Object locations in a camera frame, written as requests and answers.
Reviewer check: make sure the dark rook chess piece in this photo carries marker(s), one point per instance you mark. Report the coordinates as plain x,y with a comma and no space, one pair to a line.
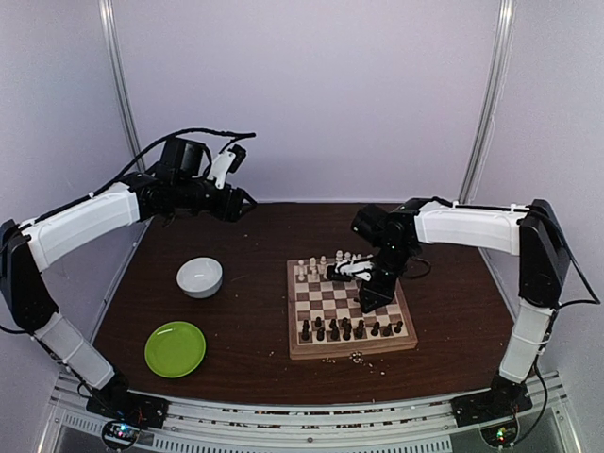
306,331

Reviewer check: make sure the right aluminium corner post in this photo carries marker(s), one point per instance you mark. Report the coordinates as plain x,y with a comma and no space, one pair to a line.
494,89

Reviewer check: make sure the white ceramic bowl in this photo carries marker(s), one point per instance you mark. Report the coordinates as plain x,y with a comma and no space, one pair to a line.
200,278

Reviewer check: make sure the dark knight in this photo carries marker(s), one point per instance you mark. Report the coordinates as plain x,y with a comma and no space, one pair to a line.
387,331

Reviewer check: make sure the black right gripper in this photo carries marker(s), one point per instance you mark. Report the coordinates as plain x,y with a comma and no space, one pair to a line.
383,294

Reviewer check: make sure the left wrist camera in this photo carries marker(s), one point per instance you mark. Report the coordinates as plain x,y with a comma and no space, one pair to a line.
227,162

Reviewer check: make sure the green plate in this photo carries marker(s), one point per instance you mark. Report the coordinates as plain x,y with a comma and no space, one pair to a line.
175,349

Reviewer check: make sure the wooden chess board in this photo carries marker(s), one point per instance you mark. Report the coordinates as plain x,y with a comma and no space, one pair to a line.
312,295

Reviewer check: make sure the aluminium front frame rail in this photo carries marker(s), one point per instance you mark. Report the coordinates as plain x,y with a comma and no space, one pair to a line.
425,424

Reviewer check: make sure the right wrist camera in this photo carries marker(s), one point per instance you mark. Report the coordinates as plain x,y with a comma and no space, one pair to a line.
347,270

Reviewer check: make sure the aluminium corner frame post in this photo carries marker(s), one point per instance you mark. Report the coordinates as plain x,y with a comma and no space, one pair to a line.
107,16

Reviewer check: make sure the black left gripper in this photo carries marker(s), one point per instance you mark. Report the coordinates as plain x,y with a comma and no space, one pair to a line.
228,209

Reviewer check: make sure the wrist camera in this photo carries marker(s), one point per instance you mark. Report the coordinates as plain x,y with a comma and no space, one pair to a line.
347,270
227,162

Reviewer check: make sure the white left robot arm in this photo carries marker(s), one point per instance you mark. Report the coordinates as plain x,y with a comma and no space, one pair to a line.
185,170

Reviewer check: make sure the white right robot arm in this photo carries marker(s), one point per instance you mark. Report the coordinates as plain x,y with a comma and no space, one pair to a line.
529,233

